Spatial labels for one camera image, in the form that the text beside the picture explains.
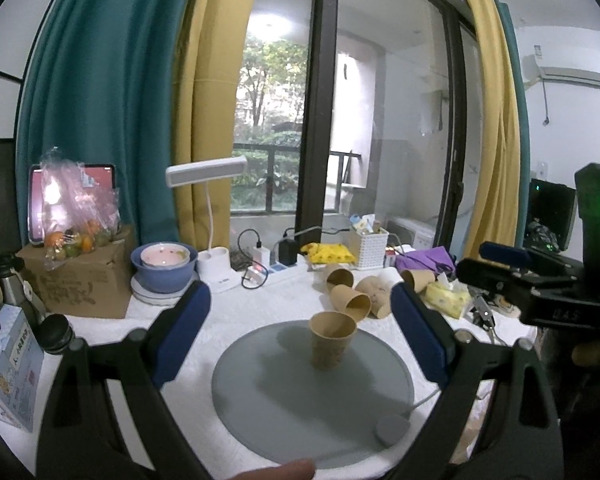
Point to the steel thermos flask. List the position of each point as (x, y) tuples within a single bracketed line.
[(15, 290)]

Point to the plastic bag of fruit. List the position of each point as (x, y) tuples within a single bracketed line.
[(80, 200)]

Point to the pale printed paper cup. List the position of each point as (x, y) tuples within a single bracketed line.
[(377, 296)]

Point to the blue bowl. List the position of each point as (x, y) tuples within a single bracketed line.
[(162, 278)]

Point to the pink bowl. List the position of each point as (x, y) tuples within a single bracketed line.
[(162, 256)]

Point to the white air conditioner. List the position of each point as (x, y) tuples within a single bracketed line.
[(570, 67)]

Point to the yellow spotted cloth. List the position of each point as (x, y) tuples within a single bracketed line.
[(327, 254)]

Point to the teal curtain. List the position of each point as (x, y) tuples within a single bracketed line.
[(516, 85), (105, 85)]

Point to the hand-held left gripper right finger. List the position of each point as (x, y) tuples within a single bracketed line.
[(420, 335)]

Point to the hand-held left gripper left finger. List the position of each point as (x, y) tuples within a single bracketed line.
[(180, 332)]

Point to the white appliance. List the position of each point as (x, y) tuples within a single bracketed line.
[(412, 232)]

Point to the white power strip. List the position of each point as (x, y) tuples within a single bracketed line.
[(282, 272)]

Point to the purple cloth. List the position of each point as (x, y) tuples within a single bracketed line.
[(425, 260)]

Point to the black round bottle cap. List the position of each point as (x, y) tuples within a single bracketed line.
[(55, 334)]

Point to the black computer monitor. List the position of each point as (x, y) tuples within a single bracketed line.
[(550, 210)]

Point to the white desk lamp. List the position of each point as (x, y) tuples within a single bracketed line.
[(205, 171)]

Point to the tablet with red screen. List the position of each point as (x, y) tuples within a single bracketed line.
[(36, 200)]

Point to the person's left hand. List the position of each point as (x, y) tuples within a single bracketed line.
[(275, 471)]

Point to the yellow curtain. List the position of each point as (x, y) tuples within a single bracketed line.
[(210, 110), (490, 110)]

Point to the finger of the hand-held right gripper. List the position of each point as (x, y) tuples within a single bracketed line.
[(502, 251), (485, 276)]

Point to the person's right hand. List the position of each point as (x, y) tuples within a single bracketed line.
[(591, 350)]

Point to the stack of white plates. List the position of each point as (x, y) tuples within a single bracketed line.
[(147, 299)]

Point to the white charger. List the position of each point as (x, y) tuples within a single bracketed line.
[(261, 256)]

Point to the yellow tissue packet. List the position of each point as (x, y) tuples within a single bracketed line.
[(447, 299)]

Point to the white woven basket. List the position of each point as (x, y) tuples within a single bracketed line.
[(371, 251)]

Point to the grey round mat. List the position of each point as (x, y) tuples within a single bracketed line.
[(280, 400)]

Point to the black charger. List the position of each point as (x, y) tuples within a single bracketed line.
[(287, 252)]

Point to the blue tissue box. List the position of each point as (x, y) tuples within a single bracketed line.
[(10, 375)]

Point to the white wall outlet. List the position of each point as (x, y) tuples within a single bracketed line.
[(543, 170)]

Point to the brown paper cup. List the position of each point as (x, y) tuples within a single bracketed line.
[(331, 342), (416, 279), (347, 300), (339, 278)]

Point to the cardboard box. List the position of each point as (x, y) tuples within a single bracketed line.
[(80, 287)]

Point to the black window frame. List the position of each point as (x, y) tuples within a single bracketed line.
[(316, 110)]

